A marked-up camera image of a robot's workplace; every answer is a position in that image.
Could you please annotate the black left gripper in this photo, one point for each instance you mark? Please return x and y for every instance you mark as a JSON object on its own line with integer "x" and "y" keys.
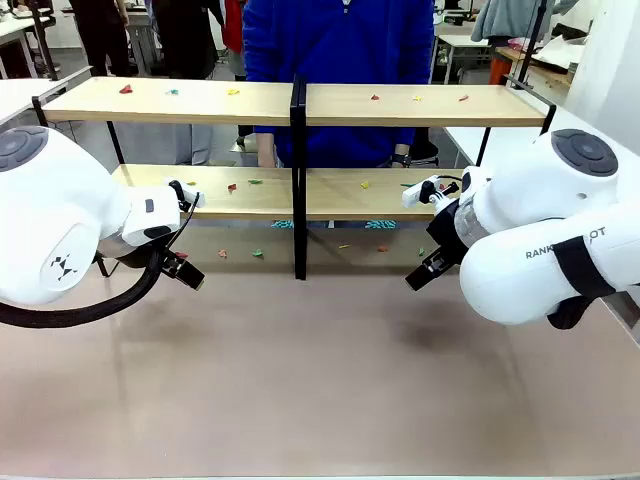
{"x": 132, "y": 256}

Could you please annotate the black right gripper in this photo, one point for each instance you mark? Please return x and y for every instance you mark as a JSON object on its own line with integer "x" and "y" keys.
{"x": 447, "y": 232}

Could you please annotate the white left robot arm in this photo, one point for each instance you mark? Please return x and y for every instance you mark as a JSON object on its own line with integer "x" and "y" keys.
{"x": 60, "y": 210}

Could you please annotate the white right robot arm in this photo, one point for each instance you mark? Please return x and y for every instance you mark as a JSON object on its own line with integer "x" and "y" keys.
{"x": 540, "y": 200}

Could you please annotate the person's right hand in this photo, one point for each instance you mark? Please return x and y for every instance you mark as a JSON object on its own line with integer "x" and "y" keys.
{"x": 266, "y": 150}

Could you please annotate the black wrist watch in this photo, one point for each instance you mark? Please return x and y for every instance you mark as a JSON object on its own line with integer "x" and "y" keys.
{"x": 403, "y": 161}

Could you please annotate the large white table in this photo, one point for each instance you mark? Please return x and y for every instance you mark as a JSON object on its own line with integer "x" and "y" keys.
{"x": 500, "y": 140}

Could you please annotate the small white desk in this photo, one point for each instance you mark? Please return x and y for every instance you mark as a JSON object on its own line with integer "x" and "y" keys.
{"x": 462, "y": 42}

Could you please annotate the cluttered wooden table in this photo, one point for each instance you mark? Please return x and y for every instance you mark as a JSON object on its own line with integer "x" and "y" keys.
{"x": 550, "y": 72}

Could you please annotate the person in dark coat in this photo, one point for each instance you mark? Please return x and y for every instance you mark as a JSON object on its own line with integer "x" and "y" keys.
{"x": 185, "y": 40}

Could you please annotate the person in blue sweater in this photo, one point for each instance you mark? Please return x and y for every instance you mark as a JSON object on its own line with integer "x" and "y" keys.
{"x": 340, "y": 45}

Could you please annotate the white side table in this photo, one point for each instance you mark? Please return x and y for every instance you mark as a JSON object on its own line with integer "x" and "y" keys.
{"x": 25, "y": 95}

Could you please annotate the black pole with clamp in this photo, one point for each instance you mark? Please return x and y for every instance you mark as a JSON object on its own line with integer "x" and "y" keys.
{"x": 531, "y": 40}

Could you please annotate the background grey table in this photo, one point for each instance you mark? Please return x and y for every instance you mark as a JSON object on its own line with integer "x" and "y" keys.
{"x": 140, "y": 30}

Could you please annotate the white paper sheet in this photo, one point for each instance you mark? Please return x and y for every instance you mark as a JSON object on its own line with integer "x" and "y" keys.
{"x": 560, "y": 50}

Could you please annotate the person in red jacket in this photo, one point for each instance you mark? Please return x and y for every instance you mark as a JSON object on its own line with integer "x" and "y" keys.
{"x": 234, "y": 25}

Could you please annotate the person in black clothes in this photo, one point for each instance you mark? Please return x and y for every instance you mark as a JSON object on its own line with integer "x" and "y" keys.
{"x": 100, "y": 35}

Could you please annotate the grey jacket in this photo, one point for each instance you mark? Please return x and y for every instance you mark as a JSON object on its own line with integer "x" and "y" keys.
{"x": 515, "y": 17}

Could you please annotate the background white desk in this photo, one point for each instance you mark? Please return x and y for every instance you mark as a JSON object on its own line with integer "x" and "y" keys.
{"x": 15, "y": 30}

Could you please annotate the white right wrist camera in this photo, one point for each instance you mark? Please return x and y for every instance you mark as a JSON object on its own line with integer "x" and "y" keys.
{"x": 414, "y": 196}

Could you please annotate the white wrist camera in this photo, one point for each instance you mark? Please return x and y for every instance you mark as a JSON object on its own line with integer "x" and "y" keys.
{"x": 414, "y": 196}
{"x": 189, "y": 191}

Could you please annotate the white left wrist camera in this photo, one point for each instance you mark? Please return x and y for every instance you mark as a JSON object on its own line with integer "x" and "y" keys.
{"x": 189, "y": 191}

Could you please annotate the wooden shelf black frame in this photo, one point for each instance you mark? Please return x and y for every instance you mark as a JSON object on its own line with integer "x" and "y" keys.
{"x": 425, "y": 107}
{"x": 200, "y": 102}

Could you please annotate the black metal frame stand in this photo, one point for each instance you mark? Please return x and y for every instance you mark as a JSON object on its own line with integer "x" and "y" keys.
{"x": 46, "y": 45}

